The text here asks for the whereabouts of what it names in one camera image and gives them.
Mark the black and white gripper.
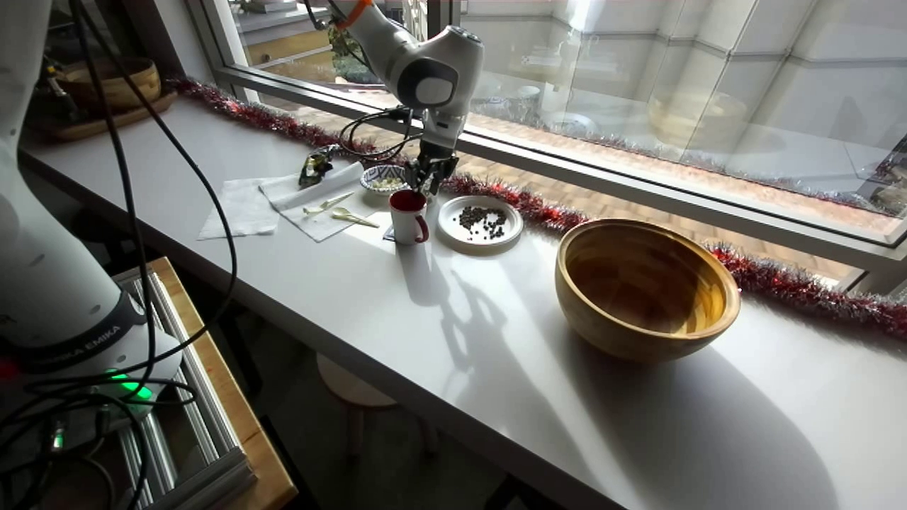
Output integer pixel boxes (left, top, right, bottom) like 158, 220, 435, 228
409, 128, 469, 198

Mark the white mug with red interior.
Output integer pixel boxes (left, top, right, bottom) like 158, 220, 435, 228
389, 188, 434, 250

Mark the blue patterned bowl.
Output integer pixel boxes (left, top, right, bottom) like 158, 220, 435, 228
357, 161, 416, 201

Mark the dark beans pile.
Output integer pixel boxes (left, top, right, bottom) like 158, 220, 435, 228
457, 201, 509, 243

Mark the white round plate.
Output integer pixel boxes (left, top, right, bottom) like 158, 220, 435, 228
434, 192, 528, 256

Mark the pale plastic spoon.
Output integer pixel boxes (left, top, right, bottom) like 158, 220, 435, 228
325, 208, 383, 233

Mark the pale plastic fork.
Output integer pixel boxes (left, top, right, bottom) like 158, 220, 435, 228
301, 192, 355, 220

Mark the black and yellow snack bag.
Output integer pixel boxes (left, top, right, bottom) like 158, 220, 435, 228
294, 145, 342, 191

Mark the white paper napkin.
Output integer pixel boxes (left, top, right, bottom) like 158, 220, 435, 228
257, 161, 394, 246

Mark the white paper sheet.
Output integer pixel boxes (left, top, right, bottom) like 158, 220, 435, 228
197, 175, 284, 240

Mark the round stool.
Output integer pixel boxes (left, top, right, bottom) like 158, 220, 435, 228
312, 351, 440, 468

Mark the large wooden bowl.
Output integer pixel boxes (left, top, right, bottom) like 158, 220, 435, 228
552, 216, 746, 369

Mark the wood-edged metal cart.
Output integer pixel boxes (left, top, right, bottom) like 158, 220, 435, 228
109, 256, 301, 510

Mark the woven basket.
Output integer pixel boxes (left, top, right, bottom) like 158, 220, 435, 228
41, 53, 180, 147

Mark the red tinsel garland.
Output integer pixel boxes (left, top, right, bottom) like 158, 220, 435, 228
172, 77, 907, 345

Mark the thin black cable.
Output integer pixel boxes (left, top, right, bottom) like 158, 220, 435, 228
336, 104, 423, 169

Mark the thick black cable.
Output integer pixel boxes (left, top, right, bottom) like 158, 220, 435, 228
0, 0, 241, 510

